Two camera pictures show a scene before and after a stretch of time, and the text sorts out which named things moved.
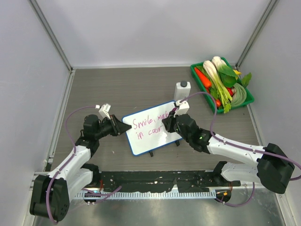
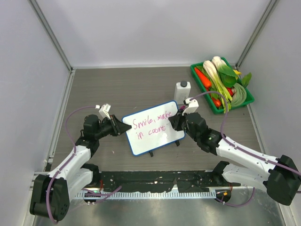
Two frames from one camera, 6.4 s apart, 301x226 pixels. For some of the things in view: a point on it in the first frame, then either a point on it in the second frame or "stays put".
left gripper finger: [122, 127] stays put
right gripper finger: [171, 114] to [180, 114]
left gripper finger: [116, 121] stays put
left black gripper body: [105, 128] stays put
